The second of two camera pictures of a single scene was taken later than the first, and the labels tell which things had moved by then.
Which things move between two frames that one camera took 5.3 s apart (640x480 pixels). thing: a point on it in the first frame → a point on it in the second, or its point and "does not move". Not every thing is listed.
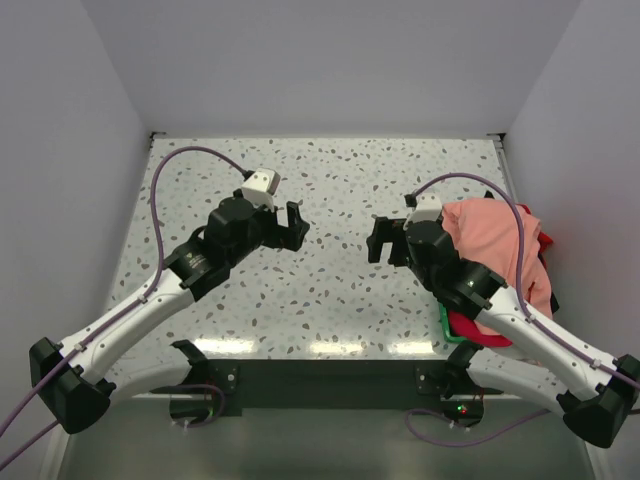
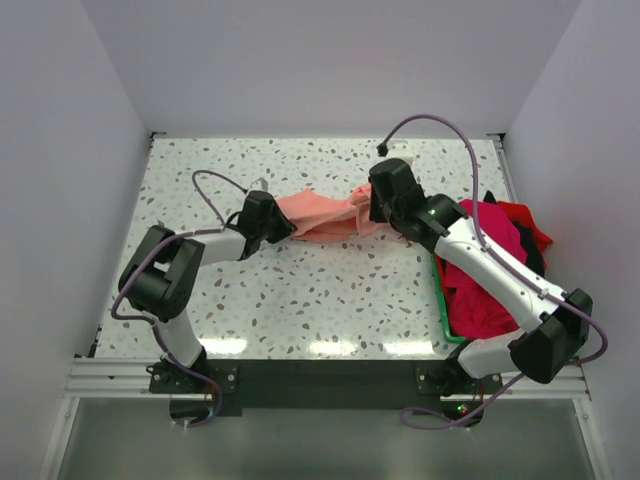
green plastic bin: x=446 y=328 does not move
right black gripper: x=386 y=231 → x=375 y=214
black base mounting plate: x=231 y=388 does not move
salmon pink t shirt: x=487 y=232 → x=322 y=219
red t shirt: x=543 y=238 does not move
